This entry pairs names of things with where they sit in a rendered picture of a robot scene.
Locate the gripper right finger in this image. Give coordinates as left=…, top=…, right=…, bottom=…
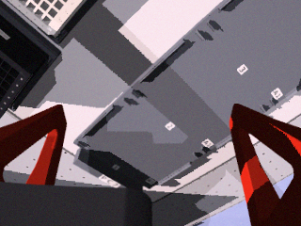
left=230, top=104, right=301, bottom=226

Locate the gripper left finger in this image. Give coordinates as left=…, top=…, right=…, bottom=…
left=0, top=105, right=67, bottom=186

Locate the white well plate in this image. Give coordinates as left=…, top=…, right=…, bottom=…
left=8, top=0, right=87, bottom=37

